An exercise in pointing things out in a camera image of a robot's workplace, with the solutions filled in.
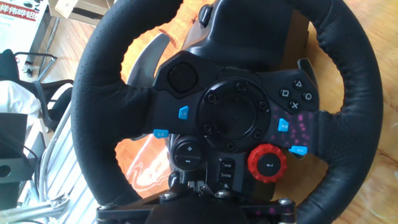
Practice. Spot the black chair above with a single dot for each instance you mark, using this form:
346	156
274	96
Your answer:
59	102

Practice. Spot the white plastic bag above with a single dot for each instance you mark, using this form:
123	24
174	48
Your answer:
15	99

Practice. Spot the white sign red text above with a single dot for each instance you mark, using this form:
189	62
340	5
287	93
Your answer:
18	31

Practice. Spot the black metal box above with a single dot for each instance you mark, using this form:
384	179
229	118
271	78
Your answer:
15	140

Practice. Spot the cardboard box black tape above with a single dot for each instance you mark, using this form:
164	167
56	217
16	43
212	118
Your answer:
77	12

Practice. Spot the black racing steering wheel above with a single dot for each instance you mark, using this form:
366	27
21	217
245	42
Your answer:
99	109

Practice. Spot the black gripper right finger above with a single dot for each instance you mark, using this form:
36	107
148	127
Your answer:
267	211

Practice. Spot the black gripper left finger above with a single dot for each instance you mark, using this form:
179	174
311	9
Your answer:
130	213

